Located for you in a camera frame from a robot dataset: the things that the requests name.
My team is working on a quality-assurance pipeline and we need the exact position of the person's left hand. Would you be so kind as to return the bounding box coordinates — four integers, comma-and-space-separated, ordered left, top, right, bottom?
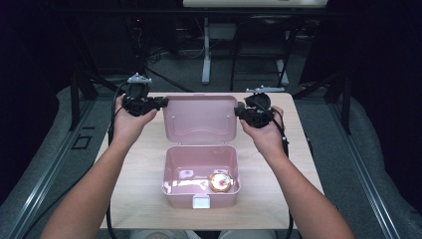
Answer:
111, 95, 159, 147

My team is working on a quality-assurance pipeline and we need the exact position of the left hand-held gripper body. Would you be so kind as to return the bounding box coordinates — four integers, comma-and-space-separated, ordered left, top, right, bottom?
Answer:
121, 73, 156, 118

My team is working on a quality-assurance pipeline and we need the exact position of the black computer tower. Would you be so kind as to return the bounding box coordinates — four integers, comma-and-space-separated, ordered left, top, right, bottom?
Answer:
125, 15, 148, 76

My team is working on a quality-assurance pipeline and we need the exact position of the small strawberry cream tart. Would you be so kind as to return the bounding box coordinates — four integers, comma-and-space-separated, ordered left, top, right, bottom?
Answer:
208, 171, 234, 194

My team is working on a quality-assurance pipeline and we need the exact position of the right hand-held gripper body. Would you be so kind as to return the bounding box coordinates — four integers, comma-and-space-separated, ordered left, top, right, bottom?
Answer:
243, 85, 286, 129

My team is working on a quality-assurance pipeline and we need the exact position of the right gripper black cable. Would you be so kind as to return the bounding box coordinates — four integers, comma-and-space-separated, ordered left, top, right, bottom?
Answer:
272, 108, 295, 239

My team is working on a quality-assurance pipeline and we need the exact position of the white background desk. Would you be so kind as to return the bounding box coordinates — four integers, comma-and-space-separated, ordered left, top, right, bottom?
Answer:
182, 0, 329, 87

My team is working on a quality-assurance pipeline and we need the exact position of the person's right hand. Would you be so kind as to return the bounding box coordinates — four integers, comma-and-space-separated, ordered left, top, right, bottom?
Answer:
239, 105, 289, 157

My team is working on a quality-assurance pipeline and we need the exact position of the black chair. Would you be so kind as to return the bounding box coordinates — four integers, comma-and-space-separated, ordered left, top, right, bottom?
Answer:
229, 13, 298, 93

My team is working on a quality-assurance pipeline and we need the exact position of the black metal stand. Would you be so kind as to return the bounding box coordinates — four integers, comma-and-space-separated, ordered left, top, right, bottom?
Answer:
292, 71, 352, 135
67, 71, 127, 132

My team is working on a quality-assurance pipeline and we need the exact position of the metal floor rail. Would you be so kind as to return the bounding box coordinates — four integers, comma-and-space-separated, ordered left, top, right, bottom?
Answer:
327, 101, 403, 239
6, 99, 98, 239

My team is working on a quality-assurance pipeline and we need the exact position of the pink lidded storage box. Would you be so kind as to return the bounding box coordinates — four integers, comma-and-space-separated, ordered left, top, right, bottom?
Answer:
161, 95, 242, 210

